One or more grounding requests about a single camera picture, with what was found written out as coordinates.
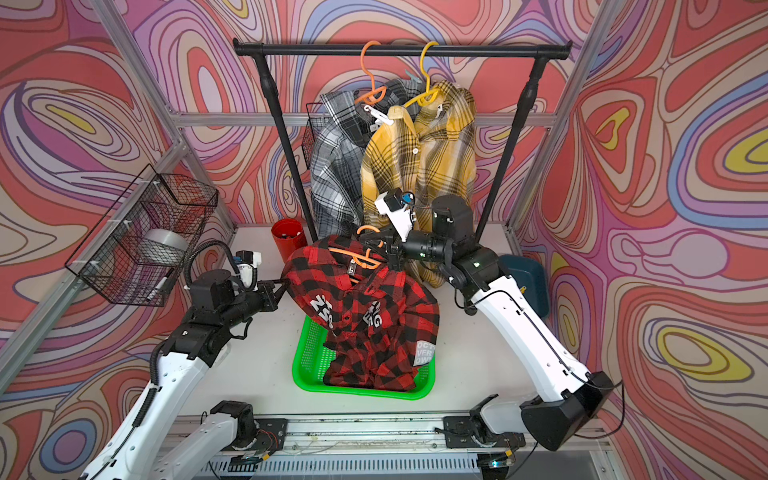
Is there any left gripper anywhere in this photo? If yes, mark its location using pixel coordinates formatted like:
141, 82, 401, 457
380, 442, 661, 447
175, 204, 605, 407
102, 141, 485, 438
217, 278, 288, 332

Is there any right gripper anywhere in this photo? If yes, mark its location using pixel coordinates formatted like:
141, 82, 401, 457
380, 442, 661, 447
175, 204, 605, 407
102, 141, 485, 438
360, 223, 451, 273

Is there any orange hanger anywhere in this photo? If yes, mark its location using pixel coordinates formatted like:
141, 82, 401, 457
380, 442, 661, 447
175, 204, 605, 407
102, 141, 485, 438
328, 247, 381, 284
355, 40, 387, 106

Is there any red black plaid shirt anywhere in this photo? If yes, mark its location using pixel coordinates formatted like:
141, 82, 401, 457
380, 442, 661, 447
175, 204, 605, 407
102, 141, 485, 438
282, 235, 440, 392

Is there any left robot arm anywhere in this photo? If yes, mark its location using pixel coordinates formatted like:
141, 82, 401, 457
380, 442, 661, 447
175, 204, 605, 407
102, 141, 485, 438
81, 269, 287, 479

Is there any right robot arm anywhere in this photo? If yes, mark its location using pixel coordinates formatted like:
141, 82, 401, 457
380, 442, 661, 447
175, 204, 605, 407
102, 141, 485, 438
360, 188, 617, 451

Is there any yellow hanger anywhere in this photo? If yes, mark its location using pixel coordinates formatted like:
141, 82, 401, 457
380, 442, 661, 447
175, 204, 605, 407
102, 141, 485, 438
403, 41, 439, 108

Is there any red pen cup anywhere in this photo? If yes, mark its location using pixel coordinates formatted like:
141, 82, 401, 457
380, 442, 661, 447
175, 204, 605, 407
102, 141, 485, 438
271, 218, 308, 262

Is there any green plastic basket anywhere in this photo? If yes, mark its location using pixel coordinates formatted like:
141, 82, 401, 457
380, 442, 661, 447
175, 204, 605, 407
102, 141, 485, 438
292, 316, 437, 401

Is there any yellow plaid shirt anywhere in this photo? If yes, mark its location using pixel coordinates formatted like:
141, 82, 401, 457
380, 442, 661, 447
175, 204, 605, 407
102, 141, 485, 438
359, 80, 478, 289

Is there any grey tape roll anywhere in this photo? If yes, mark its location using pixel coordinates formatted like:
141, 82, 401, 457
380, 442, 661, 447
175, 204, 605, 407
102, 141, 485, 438
138, 228, 189, 267

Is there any grey plaid shirt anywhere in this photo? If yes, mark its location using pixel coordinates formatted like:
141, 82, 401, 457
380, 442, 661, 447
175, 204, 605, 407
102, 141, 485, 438
310, 90, 389, 239

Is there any dark teal tray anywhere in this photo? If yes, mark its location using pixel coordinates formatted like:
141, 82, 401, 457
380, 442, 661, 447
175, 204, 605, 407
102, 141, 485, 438
499, 254, 550, 320

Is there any black clothes rack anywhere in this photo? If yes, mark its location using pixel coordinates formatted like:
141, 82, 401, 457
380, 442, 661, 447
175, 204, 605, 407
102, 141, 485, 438
232, 38, 573, 240

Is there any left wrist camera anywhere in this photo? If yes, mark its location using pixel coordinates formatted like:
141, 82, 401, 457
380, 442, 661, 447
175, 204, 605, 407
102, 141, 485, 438
234, 250, 262, 291

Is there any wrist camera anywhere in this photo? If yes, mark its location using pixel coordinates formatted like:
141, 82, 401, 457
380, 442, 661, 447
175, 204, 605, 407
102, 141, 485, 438
374, 188, 415, 242
234, 250, 262, 291

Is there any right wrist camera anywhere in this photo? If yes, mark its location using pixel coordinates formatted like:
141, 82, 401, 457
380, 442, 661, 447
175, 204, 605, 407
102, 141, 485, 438
374, 188, 415, 242

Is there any white marker in wire basket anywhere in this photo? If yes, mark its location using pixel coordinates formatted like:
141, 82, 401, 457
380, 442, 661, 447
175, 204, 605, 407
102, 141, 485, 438
146, 275, 168, 301

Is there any black wire basket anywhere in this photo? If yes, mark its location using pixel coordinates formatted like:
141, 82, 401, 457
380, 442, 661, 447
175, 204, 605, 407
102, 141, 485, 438
65, 165, 218, 307

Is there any small wire basket on rack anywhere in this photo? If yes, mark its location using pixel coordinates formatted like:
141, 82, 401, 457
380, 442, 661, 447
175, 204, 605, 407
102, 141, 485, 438
301, 102, 329, 169

